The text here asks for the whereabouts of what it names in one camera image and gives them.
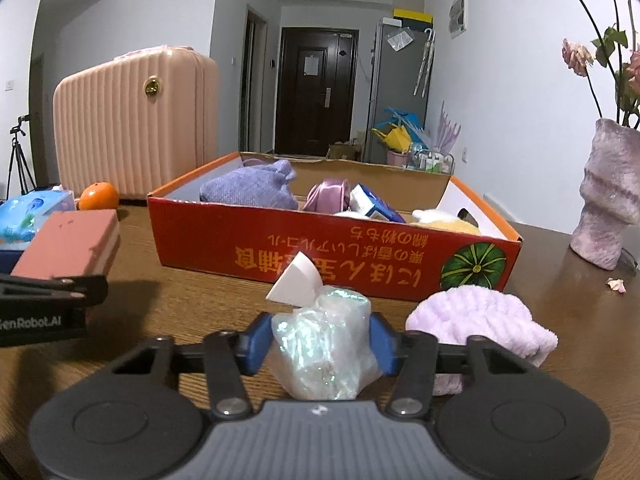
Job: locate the brown cardboard box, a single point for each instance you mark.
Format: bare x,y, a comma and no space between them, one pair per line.
344,151

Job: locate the small blue tissue packet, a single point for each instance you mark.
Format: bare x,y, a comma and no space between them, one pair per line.
372,202

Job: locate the grey refrigerator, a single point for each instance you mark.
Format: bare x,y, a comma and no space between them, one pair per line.
395,80

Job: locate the pink ribbed suitcase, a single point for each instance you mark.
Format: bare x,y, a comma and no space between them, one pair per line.
135,130

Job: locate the red cardboard box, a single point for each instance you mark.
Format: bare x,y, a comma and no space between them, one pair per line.
250,240

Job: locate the dried pink roses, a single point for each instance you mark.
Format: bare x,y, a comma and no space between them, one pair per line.
580,55

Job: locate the yellow box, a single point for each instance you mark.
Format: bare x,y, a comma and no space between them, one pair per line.
412,16

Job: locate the clear plastic bag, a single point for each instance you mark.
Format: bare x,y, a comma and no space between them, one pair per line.
400,41

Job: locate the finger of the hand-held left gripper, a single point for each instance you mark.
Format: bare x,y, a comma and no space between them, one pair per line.
60,290

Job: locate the rack of bottles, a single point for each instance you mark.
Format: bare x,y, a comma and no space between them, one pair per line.
432,162

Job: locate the white door notice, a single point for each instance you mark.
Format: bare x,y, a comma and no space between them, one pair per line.
312,63

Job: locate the white folded umbrella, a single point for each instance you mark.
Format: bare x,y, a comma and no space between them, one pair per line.
425,60

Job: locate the white wedge sponge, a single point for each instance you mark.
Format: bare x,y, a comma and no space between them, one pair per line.
295,282

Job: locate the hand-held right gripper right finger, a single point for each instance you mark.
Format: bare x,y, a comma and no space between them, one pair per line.
384,352

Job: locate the fallen rose petal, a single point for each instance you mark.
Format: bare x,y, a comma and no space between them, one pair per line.
616,286

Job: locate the mauve textured vase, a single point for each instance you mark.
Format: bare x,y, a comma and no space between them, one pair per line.
607,190

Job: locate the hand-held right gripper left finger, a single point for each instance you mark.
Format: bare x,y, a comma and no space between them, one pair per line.
258,347

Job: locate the lavender folded towel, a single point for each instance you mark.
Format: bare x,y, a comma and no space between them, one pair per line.
475,320

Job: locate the purple satin pouch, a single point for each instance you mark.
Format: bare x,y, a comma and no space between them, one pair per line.
327,197

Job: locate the blue tissue pack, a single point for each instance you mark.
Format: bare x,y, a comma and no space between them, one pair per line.
22,217

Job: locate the pink sponge block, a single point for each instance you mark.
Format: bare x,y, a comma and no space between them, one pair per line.
65,240

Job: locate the yellow plush toy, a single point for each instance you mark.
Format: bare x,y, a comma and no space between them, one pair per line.
445,222

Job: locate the iridescent plastic bundle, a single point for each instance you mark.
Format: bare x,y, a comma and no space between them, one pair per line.
322,345

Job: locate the dark wooden door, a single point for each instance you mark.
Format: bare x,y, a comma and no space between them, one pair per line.
315,110

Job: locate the pink bucket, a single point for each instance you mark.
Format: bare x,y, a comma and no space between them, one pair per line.
397,158

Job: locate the purple feather decoration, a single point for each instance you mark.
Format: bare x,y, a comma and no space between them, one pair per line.
446,132

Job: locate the orange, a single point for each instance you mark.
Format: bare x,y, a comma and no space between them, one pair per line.
99,197

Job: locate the black camera tripod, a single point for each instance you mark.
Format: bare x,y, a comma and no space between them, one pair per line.
17,150

